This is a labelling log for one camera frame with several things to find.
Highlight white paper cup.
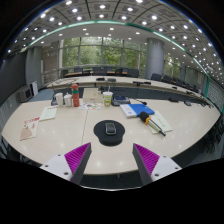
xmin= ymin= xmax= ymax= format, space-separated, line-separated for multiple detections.
xmin=55 ymin=92 xmax=64 ymax=108

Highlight white paper sheet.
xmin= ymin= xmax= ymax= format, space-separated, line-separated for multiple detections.
xmin=146 ymin=110 xmax=174 ymax=135

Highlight black computer mouse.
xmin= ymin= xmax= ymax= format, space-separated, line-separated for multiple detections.
xmin=104 ymin=122 xmax=117 ymax=136

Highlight green printed drink cup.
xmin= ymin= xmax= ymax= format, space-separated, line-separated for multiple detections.
xmin=102 ymin=91 xmax=114 ymax=108

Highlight red and white pamphlet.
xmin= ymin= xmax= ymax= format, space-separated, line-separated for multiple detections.
xmin=19 ymin=116 xmax=41 ymax=141

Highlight black mouse pad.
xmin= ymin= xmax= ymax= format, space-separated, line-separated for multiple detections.
xmin=93 ymin=119 xmax=126 ymax=147

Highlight dark conference desk device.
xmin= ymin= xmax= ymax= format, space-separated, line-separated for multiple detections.
xmin=111 ymin=94 xmax=131 ymax=107

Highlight dark office chairs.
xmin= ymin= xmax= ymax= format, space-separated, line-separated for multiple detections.
xmin=59 ymin=66 xmax=210 ymax=101

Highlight white standing board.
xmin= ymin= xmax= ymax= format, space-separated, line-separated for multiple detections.
xmin=30 ymin=80 xmax=39 ymax=97

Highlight grey box appliance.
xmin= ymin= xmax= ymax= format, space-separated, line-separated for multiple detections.
xmin=17 ymin=85 xmax=34 ymax=103

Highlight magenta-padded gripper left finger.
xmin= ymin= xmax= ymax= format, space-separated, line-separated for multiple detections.
xmin=39 ymin=142 xmax=93 ymax=186

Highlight white lidded mug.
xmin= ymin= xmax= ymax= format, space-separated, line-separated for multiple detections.
xmin=63 ymin=93 xmax=73 ymax=108

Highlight red drink bottle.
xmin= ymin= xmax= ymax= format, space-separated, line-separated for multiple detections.
xmin=70 ymin=83 xmax=81 ymax=108

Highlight long curved conference desk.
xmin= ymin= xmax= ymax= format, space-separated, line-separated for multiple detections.
xmin=46 ymin=75 xmax=214 ymax=108

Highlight white booklet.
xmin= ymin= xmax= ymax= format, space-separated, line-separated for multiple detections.
xmin=39 ymin=105 xmax=59 ymax=122

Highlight colourful printed leaflet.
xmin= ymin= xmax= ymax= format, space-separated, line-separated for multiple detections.
xmin=78 ymin=102 xmax=102 ymax=111

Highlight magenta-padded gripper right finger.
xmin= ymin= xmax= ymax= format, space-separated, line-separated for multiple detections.
xmin=132 ymin=143 xmax=183 ymax=186

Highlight black gooseneck microphone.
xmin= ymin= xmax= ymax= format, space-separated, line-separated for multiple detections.
xmin=131 ymin=98 xmax=148 ymax=106

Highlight black handheld microphone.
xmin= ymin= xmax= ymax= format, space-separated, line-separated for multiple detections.
xmin=138 ymin=111 xmax=167 ymax=137

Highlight ceiling lights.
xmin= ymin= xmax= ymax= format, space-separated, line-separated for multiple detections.
xmin=6 ymin=0 xmax=224 ymax=84

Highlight white cardboard box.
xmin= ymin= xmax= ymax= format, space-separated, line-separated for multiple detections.
xmin=82 ymin=87 xmax=104 ymax=104

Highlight blue and white book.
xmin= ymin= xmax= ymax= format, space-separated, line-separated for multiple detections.
xmin=119 ymin=103 xmax=156 ymax=119

